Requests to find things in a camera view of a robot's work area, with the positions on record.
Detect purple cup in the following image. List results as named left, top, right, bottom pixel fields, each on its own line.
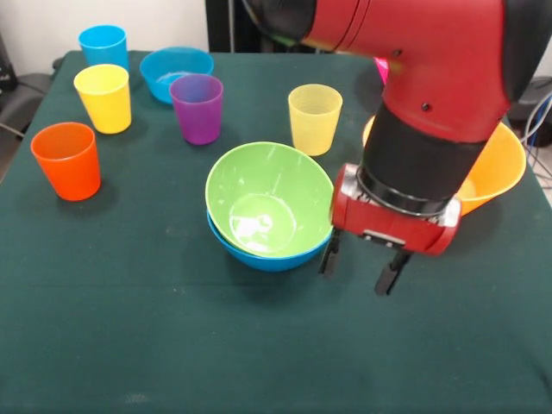
left=168, top=72, right=225, bottom=147

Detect large blue bowl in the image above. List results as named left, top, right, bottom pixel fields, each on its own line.
left=206, top=210, right=334, bottom=273

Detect small blue bowl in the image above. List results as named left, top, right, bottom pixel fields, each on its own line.
left=139, top=46, right=216, bottom=105

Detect green bowl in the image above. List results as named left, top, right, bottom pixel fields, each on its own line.
left=204, top=141, right=336, bottom=259

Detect pale translucent yellow cup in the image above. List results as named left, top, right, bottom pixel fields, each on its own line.
left=287, top=84, right=343, bottom=157

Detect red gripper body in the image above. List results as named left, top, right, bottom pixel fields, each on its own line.
left=330, top=163, right=462, bottom=258

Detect dark green tablecloth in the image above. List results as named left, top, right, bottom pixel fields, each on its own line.
left=0, top=49, right=552, bottom=414

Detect blue cup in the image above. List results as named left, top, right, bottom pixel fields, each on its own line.
left=78, top=24, right=129, bottom=72

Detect pink bowl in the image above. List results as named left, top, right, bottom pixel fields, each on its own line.
left=373, top=56, right=390, bottom=86

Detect orange bowl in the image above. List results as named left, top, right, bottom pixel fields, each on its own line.
left=361, top=115, right=528, bottom=216

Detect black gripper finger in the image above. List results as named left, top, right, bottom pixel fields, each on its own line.
left=317, top=227, right=345, bottom=279
left=373, top=248, right=413, bottom=298

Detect tangle of floor cables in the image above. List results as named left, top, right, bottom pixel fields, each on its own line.
left=519, top=92, right=552, bottom=191

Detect red cup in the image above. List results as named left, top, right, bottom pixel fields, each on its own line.
left=29, top=122, right=102, bottom=203

